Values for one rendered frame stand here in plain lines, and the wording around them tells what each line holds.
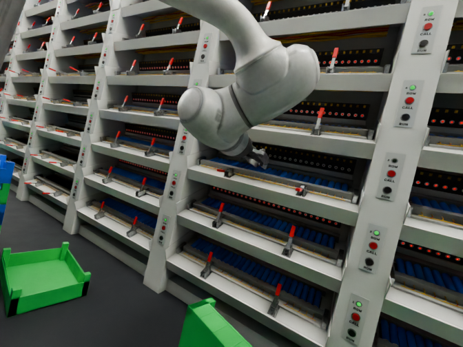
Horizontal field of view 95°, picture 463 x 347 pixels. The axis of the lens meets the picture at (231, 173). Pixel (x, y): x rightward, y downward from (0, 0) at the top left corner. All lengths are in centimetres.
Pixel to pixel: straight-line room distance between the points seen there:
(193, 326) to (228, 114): 50
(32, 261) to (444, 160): 142
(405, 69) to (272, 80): 43
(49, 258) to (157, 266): 47
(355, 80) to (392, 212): 38
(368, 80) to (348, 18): 21
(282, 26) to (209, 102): 54
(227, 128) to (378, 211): 45
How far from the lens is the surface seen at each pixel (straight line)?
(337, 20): 86
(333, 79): 76
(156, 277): 102
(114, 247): 128
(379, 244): 68
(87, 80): 163
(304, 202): 68
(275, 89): 43
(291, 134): 71
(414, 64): 77
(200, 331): 62
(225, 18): 46
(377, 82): 75
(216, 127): 44
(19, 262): 123
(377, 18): 85
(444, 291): 80
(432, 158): 71
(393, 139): 70
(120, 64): 152
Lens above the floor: 56
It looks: 1 degrees down
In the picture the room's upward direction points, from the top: 13 degrees clockwise
